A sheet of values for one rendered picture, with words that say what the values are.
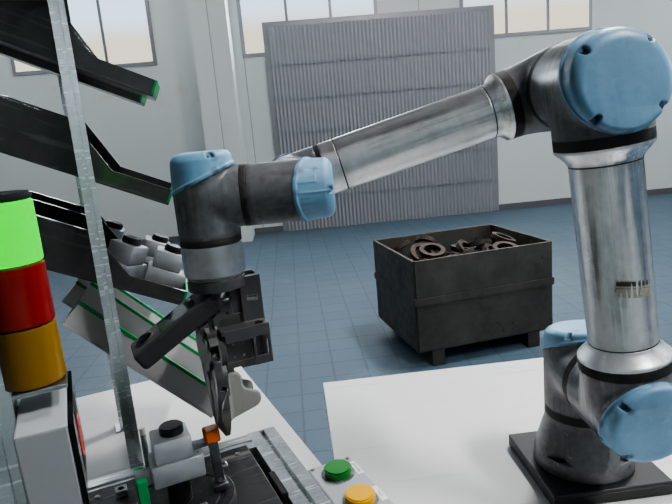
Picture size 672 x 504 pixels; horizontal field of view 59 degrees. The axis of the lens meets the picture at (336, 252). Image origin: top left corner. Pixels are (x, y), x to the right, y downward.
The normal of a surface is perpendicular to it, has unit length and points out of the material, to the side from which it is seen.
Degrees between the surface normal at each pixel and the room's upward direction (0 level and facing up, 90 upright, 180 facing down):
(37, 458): 90
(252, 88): 90
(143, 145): 90
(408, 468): 0
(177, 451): 90
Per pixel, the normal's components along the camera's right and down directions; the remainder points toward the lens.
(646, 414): 0.07, 0.33
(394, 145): 0.02, 0.13
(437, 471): -0.08, -0.97
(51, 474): 0.42, 0.16
